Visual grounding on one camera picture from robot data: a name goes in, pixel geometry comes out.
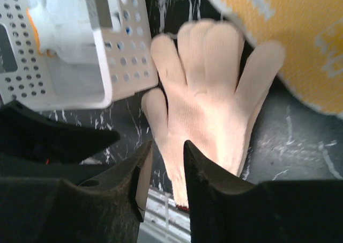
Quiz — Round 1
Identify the yellow dotted work glove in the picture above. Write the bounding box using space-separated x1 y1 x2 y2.
208 0 342 117

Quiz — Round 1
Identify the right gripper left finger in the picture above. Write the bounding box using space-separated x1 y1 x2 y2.
1 142 153 242

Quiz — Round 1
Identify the white perforated storage basket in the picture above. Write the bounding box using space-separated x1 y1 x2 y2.
1 0 159 111

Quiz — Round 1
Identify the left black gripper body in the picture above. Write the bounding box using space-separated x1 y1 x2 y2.
1 100 120 176

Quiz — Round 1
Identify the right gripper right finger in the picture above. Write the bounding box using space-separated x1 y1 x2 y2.
184 141 342 242

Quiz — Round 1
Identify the cream glove red cuff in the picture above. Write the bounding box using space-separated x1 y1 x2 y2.
141 19 286 208

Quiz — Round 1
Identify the aluminium front rail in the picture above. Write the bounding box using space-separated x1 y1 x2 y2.
137 187 191 242

